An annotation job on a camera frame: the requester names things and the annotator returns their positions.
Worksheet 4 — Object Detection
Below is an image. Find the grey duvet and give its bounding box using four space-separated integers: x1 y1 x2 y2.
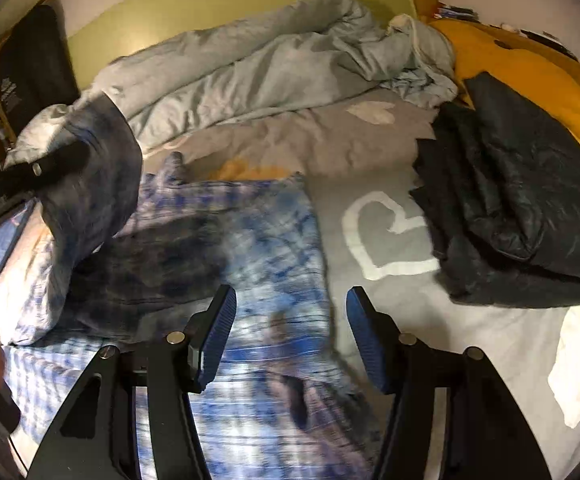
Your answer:
92 0 458 153

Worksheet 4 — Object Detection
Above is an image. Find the white tissue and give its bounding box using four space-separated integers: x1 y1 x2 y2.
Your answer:
547 305 580 428

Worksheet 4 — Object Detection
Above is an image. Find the black puffer jacket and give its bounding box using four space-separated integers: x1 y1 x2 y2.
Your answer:
410 72 580 308

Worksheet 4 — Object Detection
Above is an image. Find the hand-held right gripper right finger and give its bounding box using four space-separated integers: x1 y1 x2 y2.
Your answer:
345 286 553 480

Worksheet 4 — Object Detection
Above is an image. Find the yellow pillow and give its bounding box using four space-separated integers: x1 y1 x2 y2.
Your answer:
430 19 580 191

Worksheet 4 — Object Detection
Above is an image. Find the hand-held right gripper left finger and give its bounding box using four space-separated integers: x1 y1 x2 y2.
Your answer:
27 284 238 480

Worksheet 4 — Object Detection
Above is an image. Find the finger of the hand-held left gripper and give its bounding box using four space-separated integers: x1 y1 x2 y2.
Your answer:
2 141 90 193

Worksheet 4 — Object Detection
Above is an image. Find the blue plaid shirt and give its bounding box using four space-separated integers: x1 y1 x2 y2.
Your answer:
0 95 385 480

